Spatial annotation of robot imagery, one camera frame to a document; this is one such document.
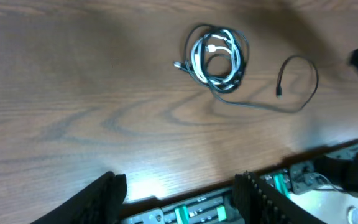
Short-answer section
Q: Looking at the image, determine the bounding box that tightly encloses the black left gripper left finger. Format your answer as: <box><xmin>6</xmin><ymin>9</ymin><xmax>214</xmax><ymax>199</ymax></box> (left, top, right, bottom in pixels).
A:
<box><xmin>33</xmin><ymin>171</ymin><xmax>127</xmax><ymax>224</ymax></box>

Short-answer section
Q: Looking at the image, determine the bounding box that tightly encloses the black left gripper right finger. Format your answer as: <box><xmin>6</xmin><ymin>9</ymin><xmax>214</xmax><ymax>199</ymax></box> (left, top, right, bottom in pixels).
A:
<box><xmin>232</xmin><ymin>172</ymin><xmax>324</xmax><ymax>224</ymax></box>

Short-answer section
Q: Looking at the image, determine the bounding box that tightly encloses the black USB cable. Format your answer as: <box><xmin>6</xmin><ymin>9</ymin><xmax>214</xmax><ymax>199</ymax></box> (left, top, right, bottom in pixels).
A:
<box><xmin>173</xmin><ymin>23</ymin><xmax>319</xmax><ymax>114</ymax></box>

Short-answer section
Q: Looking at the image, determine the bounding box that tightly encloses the white USB cable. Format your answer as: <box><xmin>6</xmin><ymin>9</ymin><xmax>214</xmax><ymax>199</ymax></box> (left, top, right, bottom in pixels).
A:
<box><xmin>190</xmin><ymin>29</ymin><xmax>241</xmax><ymax>86</ymax></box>

